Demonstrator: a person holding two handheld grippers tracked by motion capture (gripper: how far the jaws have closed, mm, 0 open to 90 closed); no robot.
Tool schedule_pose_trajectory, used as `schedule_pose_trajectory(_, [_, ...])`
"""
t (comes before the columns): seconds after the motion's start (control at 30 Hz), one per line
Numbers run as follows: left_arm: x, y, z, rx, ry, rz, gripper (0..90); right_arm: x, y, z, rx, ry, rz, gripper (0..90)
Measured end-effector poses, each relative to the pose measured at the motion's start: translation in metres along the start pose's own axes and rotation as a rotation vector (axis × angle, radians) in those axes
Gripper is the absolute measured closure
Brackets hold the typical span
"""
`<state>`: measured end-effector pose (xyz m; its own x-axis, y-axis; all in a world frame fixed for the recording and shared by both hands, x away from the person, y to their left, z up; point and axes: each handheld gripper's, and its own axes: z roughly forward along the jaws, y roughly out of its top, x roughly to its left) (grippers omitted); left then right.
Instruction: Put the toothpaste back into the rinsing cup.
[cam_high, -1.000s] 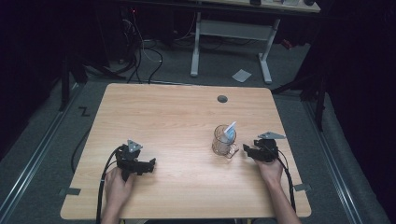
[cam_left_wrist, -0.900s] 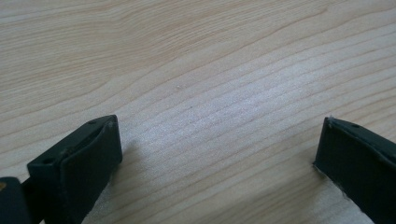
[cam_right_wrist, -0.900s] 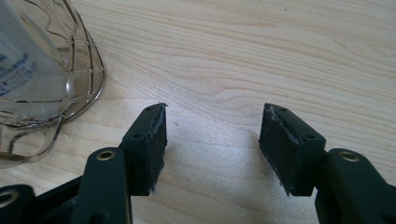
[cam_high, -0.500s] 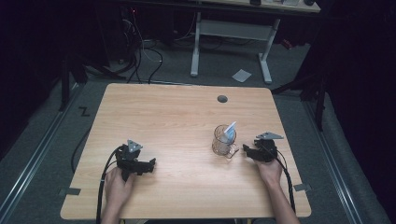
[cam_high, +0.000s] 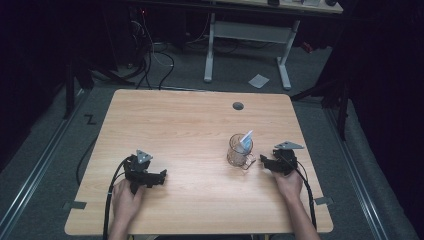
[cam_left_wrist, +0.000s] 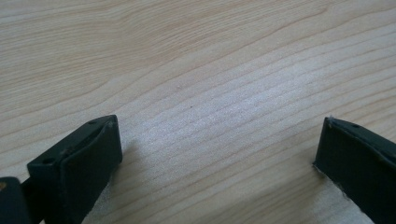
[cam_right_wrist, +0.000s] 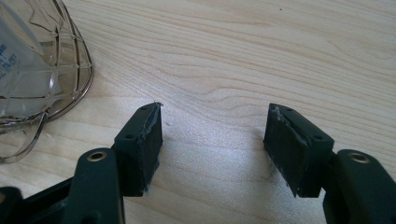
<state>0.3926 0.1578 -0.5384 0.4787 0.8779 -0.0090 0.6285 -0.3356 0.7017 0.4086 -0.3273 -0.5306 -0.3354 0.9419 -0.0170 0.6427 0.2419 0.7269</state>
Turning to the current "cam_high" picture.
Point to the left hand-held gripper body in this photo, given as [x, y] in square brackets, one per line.
[138, 171]

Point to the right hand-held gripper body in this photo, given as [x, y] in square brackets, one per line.
[286, 160]

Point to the person's right hand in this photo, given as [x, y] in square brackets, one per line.
[289, 186]

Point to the person's left hand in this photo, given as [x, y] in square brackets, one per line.
[125, 200]

